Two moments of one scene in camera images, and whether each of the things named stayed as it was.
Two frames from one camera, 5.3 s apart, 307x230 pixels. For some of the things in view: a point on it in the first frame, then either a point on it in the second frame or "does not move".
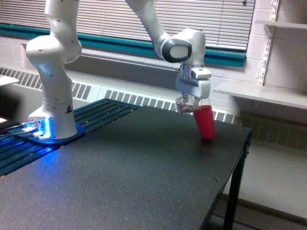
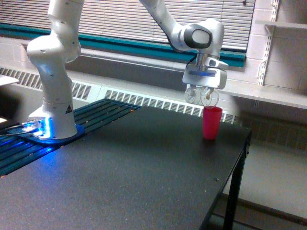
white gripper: x=194 y=79 to x=208 y=71
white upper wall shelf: x=284 y=24 does not move
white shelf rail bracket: x=269 y=29 does not move
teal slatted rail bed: x=15 y=152 does not move
